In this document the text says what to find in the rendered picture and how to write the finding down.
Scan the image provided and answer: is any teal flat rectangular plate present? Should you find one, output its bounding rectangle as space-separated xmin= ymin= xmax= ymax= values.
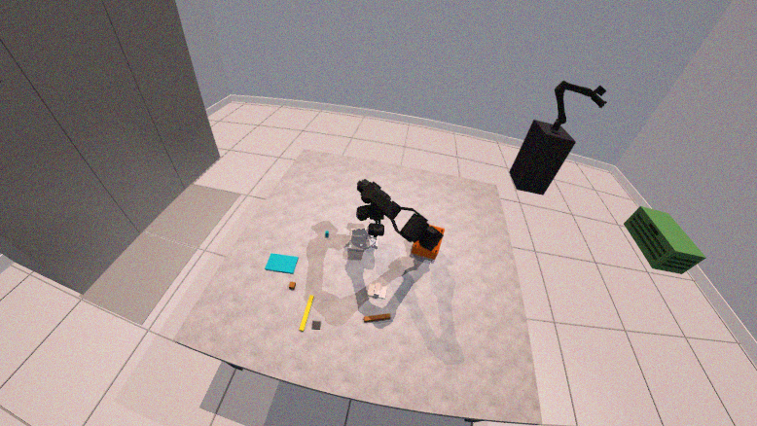
xmin=265 ymin=253 xmax=299 ymax=273

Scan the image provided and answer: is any yellow long bar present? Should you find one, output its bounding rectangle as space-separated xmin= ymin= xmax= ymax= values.
xmin=299 ymin=295 xmax=314 ymax=332

